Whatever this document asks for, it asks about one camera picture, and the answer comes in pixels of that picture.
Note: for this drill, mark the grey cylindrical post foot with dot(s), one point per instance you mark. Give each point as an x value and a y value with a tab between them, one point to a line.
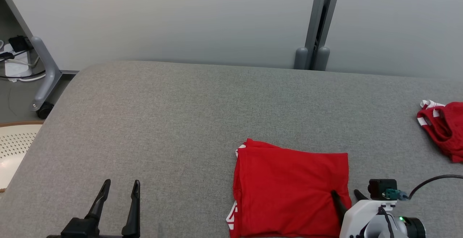
321	59
301	59

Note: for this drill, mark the red jersey with white sleeves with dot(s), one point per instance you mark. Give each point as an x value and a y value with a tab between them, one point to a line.
289	191

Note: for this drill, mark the grey partition leg frame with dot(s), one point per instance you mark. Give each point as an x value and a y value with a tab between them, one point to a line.
49	71

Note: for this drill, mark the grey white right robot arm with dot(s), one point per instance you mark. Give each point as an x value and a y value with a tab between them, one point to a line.
401	229

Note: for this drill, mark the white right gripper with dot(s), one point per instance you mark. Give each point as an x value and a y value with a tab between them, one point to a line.
356	216

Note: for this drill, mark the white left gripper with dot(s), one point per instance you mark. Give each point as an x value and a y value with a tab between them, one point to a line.
81	229

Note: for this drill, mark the white power strip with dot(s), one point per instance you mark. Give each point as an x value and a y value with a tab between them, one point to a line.
16	66

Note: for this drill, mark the black caster wheel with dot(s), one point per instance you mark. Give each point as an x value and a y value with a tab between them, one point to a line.
45	110

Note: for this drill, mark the black power adapter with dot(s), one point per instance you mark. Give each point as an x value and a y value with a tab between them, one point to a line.
18	43

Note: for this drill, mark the teal right camera connector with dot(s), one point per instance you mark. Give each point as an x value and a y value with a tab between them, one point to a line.
394	194

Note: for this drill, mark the grey metal partition post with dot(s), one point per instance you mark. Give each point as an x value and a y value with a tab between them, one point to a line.
322	13

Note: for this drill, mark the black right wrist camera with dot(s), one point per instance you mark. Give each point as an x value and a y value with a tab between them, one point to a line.
376	188

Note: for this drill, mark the white perforated chair seat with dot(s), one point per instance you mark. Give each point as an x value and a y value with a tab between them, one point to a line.
14	151

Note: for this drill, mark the red shorts white side stripe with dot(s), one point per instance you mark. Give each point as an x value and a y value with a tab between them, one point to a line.
446	129

